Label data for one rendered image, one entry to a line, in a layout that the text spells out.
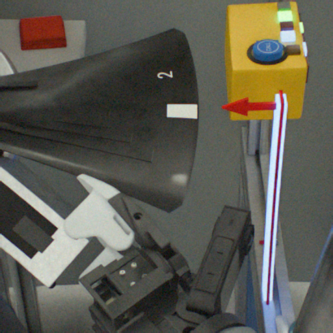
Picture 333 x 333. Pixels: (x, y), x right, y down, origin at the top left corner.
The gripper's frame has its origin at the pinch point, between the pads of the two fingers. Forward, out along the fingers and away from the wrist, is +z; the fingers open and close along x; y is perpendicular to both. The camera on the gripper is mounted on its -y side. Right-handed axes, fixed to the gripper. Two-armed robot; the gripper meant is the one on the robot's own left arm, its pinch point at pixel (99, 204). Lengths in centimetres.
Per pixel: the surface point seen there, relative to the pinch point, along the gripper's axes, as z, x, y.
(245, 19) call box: 28, 15, -41
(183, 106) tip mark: 6.1, 0.7, -14.9
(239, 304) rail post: 26, 76, -34
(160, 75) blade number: 10.8, -0.4, -15.7
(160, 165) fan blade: 2.2, 2.5, -8.7
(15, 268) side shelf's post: 71, 87, -9
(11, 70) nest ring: 33.3, 8.0, -7.6
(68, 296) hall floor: 81, 121, -22
